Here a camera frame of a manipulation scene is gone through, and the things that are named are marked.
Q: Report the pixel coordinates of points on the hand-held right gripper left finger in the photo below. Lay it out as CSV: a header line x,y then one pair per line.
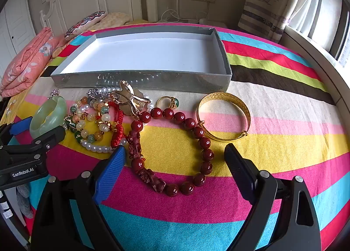
x,y
112,174

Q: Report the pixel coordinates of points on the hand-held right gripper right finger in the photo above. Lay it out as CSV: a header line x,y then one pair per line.
x,y
240,170

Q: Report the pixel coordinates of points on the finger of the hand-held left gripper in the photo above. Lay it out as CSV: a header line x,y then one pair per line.
x,y
53,136
20,126

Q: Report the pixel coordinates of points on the green jade bangle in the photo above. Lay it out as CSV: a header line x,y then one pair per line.
x,y
61,109

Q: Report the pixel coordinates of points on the gold bangle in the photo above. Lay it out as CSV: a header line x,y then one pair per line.
x,y
218,136

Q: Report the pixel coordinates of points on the small pink flower brooch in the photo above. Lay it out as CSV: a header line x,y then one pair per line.
x,y
54,92

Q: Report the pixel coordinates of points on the silver pearl brooch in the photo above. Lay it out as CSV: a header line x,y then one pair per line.
x,y
93,93

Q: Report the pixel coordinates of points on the gold butterfly brooch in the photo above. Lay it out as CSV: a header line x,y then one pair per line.
x,y
128,100

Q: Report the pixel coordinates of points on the shallow grey cardboard box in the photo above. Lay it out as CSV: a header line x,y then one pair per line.
x,y
136,51

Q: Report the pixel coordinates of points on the blue grey cloth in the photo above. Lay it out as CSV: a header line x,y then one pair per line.
x,y
24,201

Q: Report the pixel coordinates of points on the colourful striped cloth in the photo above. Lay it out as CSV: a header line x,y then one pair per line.
x,y
273,136

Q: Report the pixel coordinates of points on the pink floral folded quilt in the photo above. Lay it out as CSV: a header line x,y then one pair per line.
x,y
27,57

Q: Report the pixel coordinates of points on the white wardrobe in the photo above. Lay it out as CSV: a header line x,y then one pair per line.
x,y
16,27

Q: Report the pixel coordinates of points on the embroidered pillow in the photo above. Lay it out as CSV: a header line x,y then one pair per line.
x,y
84,23

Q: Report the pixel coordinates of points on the pale yellow towel pillow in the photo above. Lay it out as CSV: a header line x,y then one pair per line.
x,y
114,19

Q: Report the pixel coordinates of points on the white window sill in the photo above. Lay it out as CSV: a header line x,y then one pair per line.
x,y
306,51

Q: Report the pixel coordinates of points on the white nightstand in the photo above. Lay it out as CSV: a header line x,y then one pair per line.
x,y
213,22

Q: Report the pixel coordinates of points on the striped printed curtain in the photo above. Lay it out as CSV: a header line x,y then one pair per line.
x,y
262,8

